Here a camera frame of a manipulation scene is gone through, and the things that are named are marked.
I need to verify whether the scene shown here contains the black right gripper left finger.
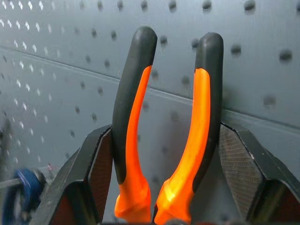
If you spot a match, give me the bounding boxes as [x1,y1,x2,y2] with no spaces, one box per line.
[30,124,114,225]

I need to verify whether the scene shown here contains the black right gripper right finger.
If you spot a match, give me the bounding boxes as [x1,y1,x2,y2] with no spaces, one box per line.
[217,121,300,223]

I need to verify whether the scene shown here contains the grey metal pegboard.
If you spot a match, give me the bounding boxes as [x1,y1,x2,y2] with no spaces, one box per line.
[0,0,300,223]

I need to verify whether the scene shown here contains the metal pegboard hook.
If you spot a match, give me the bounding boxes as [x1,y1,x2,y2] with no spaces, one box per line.
[0,178,22,188]

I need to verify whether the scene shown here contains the orange and black pliers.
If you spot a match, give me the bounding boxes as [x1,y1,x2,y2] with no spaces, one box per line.
[112,26,225,225]

